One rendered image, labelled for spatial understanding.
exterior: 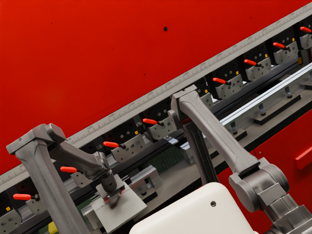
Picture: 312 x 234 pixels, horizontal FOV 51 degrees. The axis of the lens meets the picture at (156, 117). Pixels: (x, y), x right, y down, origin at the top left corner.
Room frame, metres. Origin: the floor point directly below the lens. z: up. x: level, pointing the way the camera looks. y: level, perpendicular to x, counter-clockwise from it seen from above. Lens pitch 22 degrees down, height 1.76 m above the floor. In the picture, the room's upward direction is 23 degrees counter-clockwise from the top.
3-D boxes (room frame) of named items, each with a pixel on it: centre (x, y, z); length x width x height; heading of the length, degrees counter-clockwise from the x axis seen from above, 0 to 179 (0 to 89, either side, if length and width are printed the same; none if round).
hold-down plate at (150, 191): (1.27, 0.29, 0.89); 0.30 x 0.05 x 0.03; 108
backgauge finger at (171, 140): (1.60, 0.00, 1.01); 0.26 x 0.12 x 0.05; 18
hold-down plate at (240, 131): (1.45, -0.25, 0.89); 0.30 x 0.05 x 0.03; 108
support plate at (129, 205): (1.18, 0.30, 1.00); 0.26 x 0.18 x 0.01; 18
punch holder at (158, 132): (1.43, -0.01, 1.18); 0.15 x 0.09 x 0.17; 108
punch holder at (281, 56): (1.69, -0.77, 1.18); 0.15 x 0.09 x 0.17; 108
